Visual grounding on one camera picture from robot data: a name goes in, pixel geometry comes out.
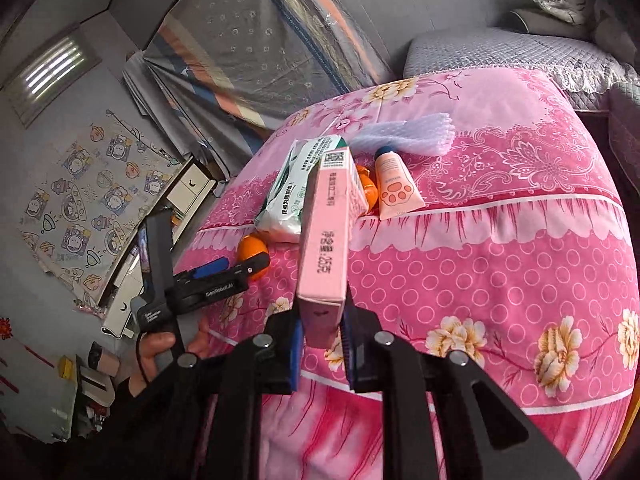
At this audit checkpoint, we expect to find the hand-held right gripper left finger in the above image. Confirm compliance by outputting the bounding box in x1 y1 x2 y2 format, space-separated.
165 310 304 480

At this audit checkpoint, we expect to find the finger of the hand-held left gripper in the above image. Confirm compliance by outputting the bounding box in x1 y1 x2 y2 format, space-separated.
222 252 271 288
192 257 231 281

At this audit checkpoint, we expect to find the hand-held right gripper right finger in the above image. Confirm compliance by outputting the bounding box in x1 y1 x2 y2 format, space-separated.
340 305 581 480

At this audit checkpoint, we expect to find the orange fruit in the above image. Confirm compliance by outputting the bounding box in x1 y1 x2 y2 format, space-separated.
354 164 384 214
236 234 271 282

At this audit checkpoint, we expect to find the pink carton box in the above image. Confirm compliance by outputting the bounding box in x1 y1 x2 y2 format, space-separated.
297 147 372 351

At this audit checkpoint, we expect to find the person's left forearm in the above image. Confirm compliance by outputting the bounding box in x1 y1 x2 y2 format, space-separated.
65 355 176 480

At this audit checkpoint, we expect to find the person's left hand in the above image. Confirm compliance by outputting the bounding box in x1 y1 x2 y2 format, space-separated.
127 317 212 395

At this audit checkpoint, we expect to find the white green wet wipe packet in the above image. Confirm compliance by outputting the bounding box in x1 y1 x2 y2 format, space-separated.
254 137 347 244

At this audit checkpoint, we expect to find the white low cabinet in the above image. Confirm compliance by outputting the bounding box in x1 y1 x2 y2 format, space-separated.
97 157 222 337

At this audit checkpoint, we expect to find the pink floral blanket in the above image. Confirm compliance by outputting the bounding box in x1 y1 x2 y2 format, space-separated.
175 70 640 480

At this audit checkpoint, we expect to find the paw print hand cream tube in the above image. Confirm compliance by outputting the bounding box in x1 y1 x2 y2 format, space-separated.
374 146 427 221

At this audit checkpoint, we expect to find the grey hanging cloth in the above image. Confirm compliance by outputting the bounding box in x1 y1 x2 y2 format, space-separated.
122 50 237 182

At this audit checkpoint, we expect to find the white foam net sleeve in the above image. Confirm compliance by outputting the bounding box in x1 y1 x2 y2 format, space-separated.
350 112 457 157

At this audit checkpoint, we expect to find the striped cloth covered wardrobe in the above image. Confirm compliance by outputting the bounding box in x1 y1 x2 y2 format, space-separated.
142 0 397 128

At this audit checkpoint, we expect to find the small window with blinds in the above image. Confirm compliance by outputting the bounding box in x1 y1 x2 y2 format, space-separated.
2 35 102 127

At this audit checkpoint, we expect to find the grey quilted sofa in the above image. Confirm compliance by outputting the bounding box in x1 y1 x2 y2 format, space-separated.
402 27 640 181

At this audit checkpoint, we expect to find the grey bolster cushion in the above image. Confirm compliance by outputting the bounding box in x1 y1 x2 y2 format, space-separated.
510 7 593 41

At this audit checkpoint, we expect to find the cartoon wall poster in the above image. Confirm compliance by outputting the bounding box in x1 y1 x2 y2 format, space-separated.
20 110 187 307

